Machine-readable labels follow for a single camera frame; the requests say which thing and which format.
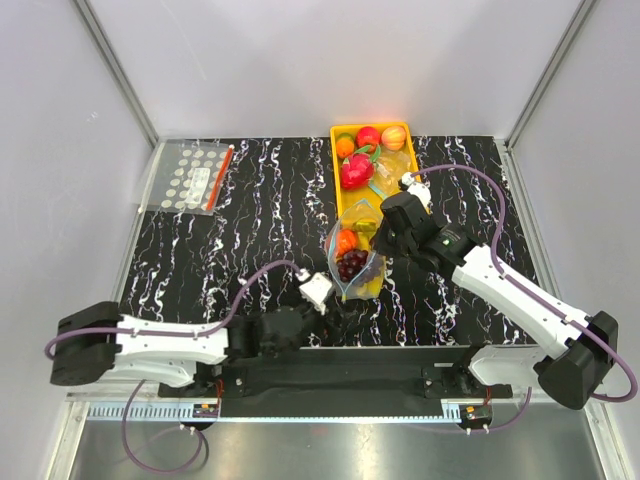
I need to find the clear bag teal zipper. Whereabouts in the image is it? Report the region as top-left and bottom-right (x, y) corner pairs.
(325, 199), (386, 302)

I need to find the yellow banana bunch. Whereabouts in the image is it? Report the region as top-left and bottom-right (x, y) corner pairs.
(352, 217), (385, 299)

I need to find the purple grape bunch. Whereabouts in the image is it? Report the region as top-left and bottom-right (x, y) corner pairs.
(336, 249), (383, 285)

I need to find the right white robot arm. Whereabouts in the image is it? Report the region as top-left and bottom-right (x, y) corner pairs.
(373, 191), (619, 410)

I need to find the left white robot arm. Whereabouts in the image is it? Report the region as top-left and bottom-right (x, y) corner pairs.
(45, 301), (337, 396)

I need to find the clear bag in tray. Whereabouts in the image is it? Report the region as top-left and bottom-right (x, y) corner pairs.
(369, 149), (412, 200)

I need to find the yellow plastic fruit tray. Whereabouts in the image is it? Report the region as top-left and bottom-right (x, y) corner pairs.
(330, 121), (418, 215)

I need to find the red dragon fruit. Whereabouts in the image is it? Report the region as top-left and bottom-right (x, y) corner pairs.
(340, 153), (375, 190)

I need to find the black marble table mat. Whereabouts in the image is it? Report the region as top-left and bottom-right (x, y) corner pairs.
(120, 136), (536, 346)

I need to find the peach fruit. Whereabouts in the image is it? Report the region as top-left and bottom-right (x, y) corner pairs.
(381, 125), (407, 151)

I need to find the red apple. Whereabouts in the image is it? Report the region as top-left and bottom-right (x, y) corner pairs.
(355, 126), (381, 151)

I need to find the orange mandarin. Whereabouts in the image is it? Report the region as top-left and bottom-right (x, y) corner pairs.
(335, 137), (355, 158)

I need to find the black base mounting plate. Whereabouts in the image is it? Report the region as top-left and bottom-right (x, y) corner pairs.
(158, 346), (512, 399)

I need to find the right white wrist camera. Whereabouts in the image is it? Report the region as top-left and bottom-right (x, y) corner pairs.
(399, 172), (431, 209)

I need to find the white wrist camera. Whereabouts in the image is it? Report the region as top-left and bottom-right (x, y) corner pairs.
(399, 172), (431, 209)
(296, 269), (334, 315)

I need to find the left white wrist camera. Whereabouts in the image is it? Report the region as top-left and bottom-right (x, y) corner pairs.
(296, 269), (334, 315)

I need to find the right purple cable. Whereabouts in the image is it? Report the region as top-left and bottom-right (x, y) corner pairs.
(399, 164), (640, 434)

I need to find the purple cable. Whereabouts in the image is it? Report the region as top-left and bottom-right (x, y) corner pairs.
(44, 259), (311, 474)
(399, 164), (640, 434)

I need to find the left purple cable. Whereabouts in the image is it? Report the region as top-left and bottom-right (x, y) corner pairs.
(44, 259), (311, 474)

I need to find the aluminium frame rail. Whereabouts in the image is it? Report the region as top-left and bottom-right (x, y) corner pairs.
(64, 362), (611, 426)

